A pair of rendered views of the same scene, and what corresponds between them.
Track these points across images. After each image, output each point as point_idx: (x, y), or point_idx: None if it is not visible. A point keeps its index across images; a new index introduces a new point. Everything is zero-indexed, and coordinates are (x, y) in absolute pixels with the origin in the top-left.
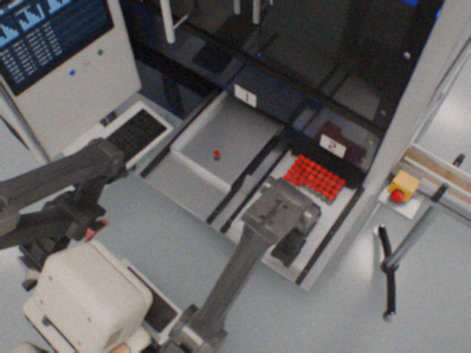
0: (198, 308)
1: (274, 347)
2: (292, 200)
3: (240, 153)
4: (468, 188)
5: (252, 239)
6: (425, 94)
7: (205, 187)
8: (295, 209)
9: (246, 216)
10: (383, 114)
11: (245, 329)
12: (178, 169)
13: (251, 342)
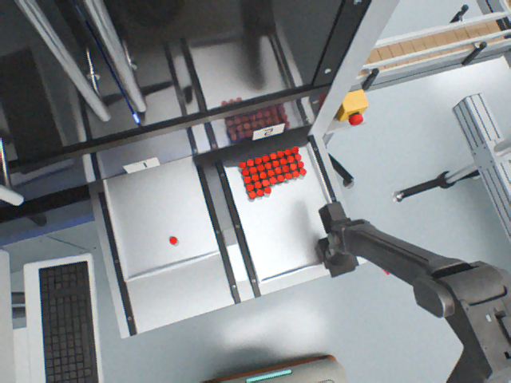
0: (231, 326)
1: (308, 287)
2: (491, 295)
3: (186, 214)
4: (381, 53)
5: (505, 377)
6: (383, 23)
7: (197, 277)
8: (510, 303)
9: (495, 373)
10: (327, 72)
11: (277, 300)
12: (155, 289)
13: (291, 302)
